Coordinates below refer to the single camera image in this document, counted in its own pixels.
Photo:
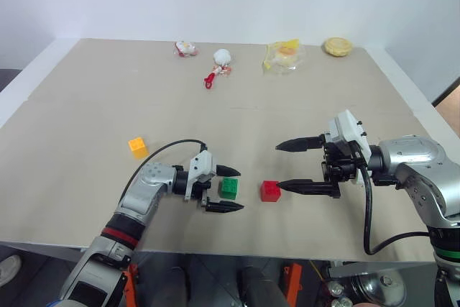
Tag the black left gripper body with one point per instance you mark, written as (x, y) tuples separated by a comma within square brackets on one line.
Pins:
[(204, 186)]

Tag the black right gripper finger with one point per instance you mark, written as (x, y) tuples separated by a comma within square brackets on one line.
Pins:
[(312, 187), (300, 145)]

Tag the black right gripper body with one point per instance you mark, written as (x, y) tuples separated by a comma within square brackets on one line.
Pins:
[(339, 167)]

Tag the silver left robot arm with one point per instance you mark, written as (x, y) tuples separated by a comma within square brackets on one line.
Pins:
[(143, 192)]

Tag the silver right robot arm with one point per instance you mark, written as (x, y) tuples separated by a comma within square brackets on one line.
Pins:
[(413, 156)]

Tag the green toy brick cube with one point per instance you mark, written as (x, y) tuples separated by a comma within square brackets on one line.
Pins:
[(229, 189)]

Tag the red toy brick cube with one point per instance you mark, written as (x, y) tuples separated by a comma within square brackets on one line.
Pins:
[(269, 192)]

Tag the yellow toy brick cube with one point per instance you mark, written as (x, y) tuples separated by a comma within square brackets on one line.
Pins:
[(138, 149)]

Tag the clear bag with yellow toy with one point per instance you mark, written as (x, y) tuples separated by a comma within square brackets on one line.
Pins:
[(284, 57)]

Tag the round yellow cake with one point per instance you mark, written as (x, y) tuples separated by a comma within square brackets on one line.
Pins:
[(337, 47)]

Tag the round silver metal part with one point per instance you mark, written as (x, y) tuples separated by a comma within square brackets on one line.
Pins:
[(381, 289)]

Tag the brown wooden panel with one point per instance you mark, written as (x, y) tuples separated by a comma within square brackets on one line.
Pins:
[(449, 109)]

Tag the beige cardboard table cover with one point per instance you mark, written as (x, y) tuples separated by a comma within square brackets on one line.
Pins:
[(108, 105)]

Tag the white shoe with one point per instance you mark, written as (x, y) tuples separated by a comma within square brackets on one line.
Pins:
[(9, 271)]

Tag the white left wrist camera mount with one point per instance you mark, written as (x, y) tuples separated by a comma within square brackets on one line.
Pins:
[(203, 163)]

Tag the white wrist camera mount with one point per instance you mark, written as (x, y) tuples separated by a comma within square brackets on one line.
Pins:
[(203, 163), (346, 123)]

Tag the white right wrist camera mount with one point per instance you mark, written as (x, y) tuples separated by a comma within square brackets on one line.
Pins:
[(346, 123)]

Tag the orange bracket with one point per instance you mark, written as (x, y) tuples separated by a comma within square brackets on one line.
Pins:
[(131, 285), (293, 280)]

